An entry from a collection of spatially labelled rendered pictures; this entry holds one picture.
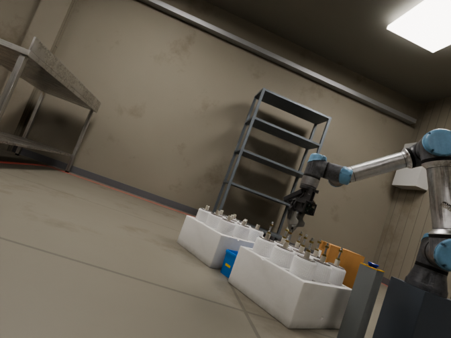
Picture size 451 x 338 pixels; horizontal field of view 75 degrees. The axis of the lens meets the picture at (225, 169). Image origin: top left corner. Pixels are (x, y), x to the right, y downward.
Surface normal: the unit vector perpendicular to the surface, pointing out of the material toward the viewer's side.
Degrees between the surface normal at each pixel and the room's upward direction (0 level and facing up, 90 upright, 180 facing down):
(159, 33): 90
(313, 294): 90
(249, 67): 90
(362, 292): 90
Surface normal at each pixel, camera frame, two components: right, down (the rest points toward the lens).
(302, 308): 0.58, 0.14
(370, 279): -0.74, -0.33
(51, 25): 0.18, -0.02
